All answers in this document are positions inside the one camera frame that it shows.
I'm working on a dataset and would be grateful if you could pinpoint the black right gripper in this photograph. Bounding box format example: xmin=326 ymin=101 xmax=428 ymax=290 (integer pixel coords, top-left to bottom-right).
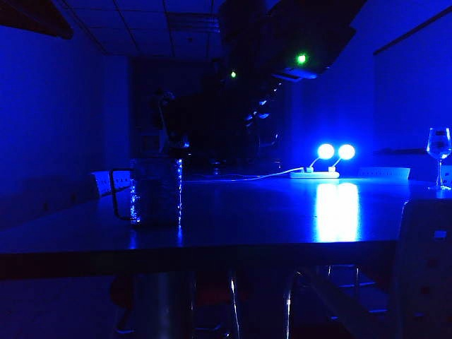
xmin=165 ymin=66 xmax=294 ymax=158

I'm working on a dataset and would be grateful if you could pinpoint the clear wine glass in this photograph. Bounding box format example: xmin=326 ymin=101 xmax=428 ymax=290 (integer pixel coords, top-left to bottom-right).
xmin=426 ymin=126 xmax=452 ymax=192

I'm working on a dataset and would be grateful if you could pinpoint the grey plastic back chair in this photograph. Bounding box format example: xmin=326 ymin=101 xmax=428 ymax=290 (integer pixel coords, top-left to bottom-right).
xmin=387 ymin=198 xmax=452 ymax=339

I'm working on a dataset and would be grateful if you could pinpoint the white power cable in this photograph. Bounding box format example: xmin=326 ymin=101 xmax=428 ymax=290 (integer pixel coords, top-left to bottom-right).
xmin=183 ymin=168 xmax=305 ymax=183

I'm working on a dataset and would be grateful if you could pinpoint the clear textured glass mug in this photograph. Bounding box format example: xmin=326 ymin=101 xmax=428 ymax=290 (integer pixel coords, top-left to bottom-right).
xmin=109 ymin=157 xmax=184 ymax=227

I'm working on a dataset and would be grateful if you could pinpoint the metal table leg column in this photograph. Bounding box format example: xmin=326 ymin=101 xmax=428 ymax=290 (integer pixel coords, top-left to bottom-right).
xmin=133 ymin=270 xmax=196 ymax=339

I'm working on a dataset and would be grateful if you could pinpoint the ceiling louvre light panel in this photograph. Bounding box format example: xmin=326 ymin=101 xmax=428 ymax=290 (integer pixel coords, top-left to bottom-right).
xmin=166 ymin=12 xmax=222 ymax=35

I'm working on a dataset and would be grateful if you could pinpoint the black thermos cup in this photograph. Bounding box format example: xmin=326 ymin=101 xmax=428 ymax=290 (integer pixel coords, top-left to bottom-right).
xmin=151 ymin=90 xmax=248 ymax=153

